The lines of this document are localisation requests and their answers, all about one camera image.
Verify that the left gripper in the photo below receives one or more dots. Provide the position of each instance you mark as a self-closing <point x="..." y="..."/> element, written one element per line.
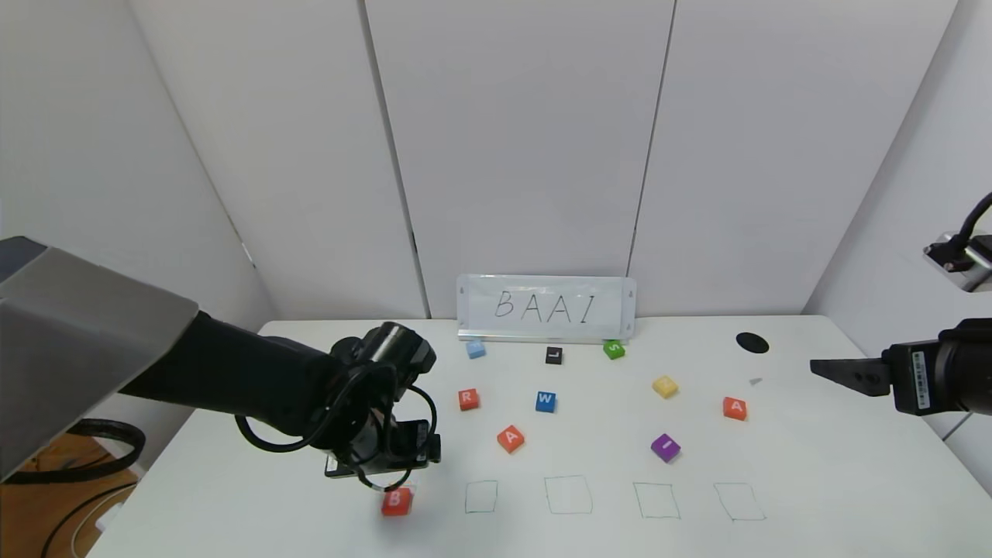
<point x="381" y="465"/>

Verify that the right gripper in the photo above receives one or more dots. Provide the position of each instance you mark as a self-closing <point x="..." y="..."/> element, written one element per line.
<point x="917" y="380"/>

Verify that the orange B letter block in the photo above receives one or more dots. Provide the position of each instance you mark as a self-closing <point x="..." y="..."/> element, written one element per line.
<point x="396" y="502"/>

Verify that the orange A letter block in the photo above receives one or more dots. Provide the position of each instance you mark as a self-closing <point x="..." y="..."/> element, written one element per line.
<point x="511" y="439"/>
<point x="735" y="408"/>

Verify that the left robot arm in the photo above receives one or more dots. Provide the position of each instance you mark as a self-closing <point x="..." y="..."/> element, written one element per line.
<point x="93" y="325"/>

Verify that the white BAAI sign board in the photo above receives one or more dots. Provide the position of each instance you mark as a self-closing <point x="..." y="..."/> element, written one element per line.
<point x="546" y="308"/>

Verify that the orange R letter block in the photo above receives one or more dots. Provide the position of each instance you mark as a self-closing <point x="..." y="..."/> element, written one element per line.
<point x="468" y="399"/>

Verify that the black table grommet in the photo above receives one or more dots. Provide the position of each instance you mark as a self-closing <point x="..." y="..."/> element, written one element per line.
<point x="752" y="342"/>

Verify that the light blue letter block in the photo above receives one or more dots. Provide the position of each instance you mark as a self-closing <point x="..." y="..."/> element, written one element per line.
<point x="476" y="349"/>

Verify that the blue W letter block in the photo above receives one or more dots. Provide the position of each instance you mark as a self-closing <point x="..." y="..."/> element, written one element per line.
<point x="545" y="401"/>

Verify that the yellow letter block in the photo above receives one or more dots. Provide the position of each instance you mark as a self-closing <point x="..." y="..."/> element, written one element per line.
<point x="666" y="387"/>

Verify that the purple I letter block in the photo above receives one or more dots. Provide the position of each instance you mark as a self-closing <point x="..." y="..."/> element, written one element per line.
<point x="666" y="447"/>

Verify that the black L letter block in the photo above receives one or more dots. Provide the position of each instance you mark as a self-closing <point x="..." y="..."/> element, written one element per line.
<point x="553" y="356"/>

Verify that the green S letter block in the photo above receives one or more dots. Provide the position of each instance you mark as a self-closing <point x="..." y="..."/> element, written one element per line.
<point x="614" y="349"/>

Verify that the white power adapter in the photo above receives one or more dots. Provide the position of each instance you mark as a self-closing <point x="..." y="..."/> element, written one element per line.
<point x="110" y="518"/>

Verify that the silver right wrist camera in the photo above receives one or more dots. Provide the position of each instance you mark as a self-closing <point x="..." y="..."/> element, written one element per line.
<point x="957" y="260"/>

